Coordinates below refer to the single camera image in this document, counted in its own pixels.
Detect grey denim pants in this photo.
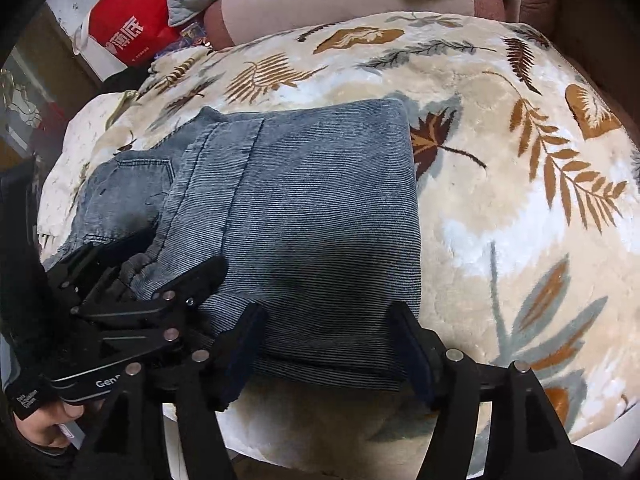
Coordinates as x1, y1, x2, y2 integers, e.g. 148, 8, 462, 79
60, 98, 421, 390

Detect person's hand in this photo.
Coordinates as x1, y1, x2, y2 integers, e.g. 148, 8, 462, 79
13, 400, 85, 448

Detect red shopping bag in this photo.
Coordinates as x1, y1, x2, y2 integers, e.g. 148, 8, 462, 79
72, 0, 180, 66

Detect leaf pattern fleece blanket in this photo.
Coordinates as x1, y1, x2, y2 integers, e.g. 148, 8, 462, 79
116, 12, 639, 450

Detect blue snack packet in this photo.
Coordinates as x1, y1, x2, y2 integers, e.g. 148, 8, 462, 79
154, 22, 209, 60

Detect pink brown bolster blanket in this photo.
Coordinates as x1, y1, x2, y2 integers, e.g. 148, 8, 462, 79
203, 0, 506, 50

